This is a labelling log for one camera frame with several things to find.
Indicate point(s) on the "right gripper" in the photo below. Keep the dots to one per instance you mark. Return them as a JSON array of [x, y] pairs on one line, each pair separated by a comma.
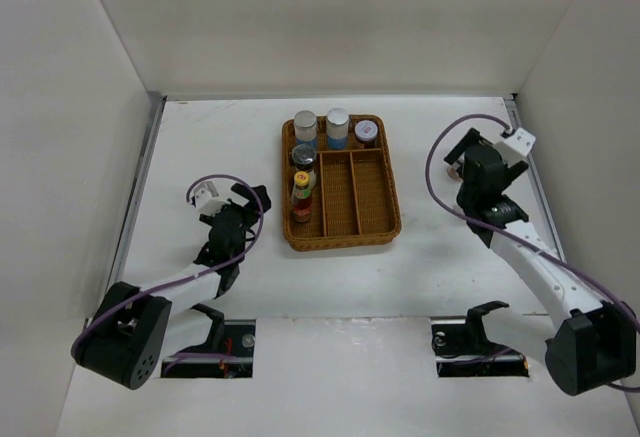
[[470, 138]]

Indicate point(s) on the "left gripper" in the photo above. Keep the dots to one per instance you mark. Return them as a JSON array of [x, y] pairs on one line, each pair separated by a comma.
[[252, 204]]

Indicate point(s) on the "yellow-cap hot sauce bottle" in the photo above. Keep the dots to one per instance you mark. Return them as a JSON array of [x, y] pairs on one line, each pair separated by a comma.
[[301, 197]]

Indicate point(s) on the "black-top salt grinder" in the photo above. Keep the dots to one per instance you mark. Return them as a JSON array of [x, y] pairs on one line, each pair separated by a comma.
[[304, 159]]

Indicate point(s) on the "silver-lid spice jar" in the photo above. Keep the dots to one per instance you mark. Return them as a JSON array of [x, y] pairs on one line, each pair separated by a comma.
[[305, 128]]

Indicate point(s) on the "white-lid blue-label shaker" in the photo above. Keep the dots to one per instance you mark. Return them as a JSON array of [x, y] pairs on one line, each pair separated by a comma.
[[337, 128]]

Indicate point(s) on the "red-label spice jar back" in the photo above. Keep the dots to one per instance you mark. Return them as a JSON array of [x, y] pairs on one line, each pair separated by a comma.
[[366, 133]]

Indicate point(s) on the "red-label spice jar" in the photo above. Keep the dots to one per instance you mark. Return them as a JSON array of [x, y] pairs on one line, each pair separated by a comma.
[[366, 133], [452, 173]]

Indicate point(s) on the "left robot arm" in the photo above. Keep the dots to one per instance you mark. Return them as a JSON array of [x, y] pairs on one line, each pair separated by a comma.
[[124, 340]]

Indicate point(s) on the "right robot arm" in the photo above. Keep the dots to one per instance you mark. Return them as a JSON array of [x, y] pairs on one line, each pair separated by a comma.
[[590, 340]]

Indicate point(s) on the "brown wicker divided tray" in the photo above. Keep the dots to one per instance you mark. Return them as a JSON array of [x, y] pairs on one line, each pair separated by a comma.
[[354, 202]]

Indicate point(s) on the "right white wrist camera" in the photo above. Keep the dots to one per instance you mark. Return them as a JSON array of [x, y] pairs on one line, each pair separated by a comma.
[[516, 146]]

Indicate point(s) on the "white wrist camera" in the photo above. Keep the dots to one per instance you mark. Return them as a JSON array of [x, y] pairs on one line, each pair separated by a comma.
[[206, 200], [516, 146]]

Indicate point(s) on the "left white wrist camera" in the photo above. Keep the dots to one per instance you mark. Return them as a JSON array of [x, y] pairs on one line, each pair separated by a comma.
[[206, 200]]

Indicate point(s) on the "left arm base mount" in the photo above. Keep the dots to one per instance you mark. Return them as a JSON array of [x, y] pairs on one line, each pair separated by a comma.
[[202, 343]]

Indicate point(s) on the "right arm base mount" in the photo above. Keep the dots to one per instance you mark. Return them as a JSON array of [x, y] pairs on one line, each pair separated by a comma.
[[462, 349]]

